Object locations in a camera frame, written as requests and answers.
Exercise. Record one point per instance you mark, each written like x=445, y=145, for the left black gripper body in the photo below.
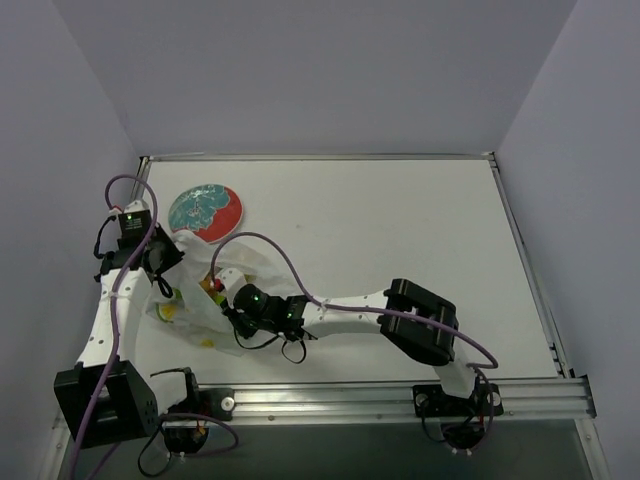
x=167, y=248

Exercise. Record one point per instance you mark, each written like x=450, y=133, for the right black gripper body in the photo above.
x=232, y=310

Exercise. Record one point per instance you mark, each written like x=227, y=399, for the white plastic bag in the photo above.
x=190, y=313

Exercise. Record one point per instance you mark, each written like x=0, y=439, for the fake orange mango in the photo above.
x=209, y=287

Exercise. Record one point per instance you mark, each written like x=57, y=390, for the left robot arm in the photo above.
x=105, y=398

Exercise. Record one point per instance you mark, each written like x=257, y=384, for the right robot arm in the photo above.
x=421, y=324

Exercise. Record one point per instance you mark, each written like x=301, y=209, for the red and teal plate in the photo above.
x=210, y=211

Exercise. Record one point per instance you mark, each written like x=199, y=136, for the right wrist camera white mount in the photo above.
x=228, y=281

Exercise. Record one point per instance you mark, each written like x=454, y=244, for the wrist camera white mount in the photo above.
x=133, y=207
x=228, y=281

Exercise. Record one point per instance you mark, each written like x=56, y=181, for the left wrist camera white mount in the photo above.
x=133, y=207

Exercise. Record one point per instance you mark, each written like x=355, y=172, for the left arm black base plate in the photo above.
x=218, y=403

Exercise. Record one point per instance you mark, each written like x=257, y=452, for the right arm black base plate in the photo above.
x=430, y=401

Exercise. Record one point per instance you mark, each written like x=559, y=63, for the aluminium front rail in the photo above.
x=385, y=402

